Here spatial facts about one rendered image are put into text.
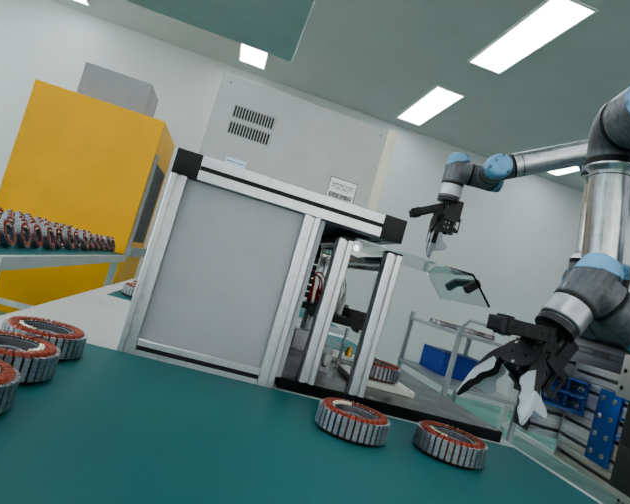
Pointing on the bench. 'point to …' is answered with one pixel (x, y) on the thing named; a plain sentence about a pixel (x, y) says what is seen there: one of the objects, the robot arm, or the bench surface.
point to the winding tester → (298, 142)
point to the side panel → (219, 282)
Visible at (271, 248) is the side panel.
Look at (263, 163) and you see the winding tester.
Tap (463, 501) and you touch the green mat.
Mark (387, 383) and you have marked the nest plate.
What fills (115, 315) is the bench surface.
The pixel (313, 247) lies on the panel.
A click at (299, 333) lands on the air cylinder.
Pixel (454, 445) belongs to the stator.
